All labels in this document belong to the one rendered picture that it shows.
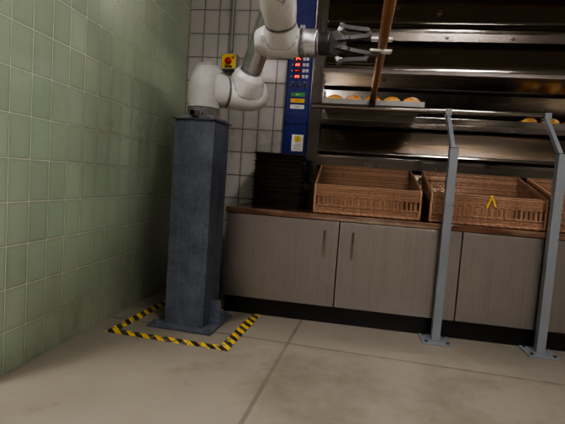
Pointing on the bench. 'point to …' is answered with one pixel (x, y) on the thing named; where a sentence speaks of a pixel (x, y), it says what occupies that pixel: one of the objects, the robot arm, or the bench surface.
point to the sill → (440, 121)
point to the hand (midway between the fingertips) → (381, 45)
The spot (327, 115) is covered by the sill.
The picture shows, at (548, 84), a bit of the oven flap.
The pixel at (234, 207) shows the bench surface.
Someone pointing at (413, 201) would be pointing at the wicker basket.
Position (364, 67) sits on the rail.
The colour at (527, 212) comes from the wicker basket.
